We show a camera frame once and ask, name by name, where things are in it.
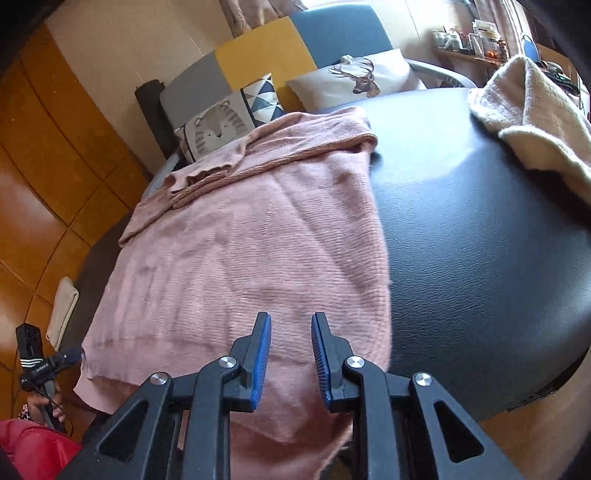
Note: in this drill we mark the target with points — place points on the black leather bench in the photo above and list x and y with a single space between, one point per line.
461 230

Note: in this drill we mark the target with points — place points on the person's red clothing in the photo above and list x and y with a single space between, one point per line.
37 447

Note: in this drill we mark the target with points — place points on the deer print cushion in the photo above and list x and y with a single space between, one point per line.
318 83

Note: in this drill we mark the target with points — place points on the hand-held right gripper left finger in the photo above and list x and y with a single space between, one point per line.
261 360

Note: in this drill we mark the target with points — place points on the grey yellow blue sofa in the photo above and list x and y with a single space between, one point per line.
258 50

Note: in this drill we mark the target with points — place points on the cream knit sweater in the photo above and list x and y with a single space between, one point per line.
535 106

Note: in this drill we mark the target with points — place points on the tiger print cushion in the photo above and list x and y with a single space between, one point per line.
217 124

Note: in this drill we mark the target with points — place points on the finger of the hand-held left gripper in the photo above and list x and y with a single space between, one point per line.
69 357

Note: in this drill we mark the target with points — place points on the cluttered wooden desk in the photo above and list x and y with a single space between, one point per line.
461 55

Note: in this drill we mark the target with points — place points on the beige cloth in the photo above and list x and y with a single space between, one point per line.
62 309

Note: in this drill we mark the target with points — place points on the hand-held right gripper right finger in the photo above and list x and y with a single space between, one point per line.
321 360

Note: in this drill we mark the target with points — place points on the beige patterned curtain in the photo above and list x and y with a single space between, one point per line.
512 23
249 16

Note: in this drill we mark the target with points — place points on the pink knit sweater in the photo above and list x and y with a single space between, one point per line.
254 230

